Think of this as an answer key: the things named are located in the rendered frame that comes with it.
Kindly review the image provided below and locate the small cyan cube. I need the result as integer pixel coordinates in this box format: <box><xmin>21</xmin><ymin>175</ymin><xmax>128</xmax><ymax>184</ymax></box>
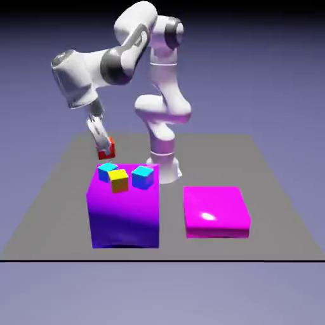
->
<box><xmin>97</xmin><ymin>162</ymin><xmax>119</xmax><ymax>183</ymax></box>
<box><xmin>131</xmin><ymin>165</ymin><xmax>155</xmax><ymax>190</ymax></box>

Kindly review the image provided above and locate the large flat magenta box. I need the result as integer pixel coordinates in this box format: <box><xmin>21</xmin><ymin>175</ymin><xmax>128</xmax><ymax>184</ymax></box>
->
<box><xmin>183</xmin><ymin>186</ymin><xmax>252</xmax><ymax>239</ymax></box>

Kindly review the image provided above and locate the small red cube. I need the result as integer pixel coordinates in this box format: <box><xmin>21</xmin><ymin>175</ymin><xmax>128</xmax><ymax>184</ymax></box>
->
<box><xmin>98</xmin><ymin>136</ymin><xmax>116</xmax><ymax>161</ymax></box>

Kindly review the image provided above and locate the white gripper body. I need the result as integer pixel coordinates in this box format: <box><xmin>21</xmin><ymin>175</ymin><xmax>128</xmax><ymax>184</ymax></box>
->
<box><xmin>86</xmin><ymin>115</ymin><xmax>112</xmax><ymax>151</ymax></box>

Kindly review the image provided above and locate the large tall magenta box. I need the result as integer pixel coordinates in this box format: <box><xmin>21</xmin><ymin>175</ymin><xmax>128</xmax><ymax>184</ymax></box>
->
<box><xmin>86</xmin><ymin>162</ymin><xmax>160</xmax><ymax>249</ymax></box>

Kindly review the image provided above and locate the small yellow cube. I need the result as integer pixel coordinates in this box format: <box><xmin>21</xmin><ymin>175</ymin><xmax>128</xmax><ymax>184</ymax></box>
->
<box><xmin>107</xmin><ymin>169</ymin><xmax>129</xmax><ymax>194</ymax></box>

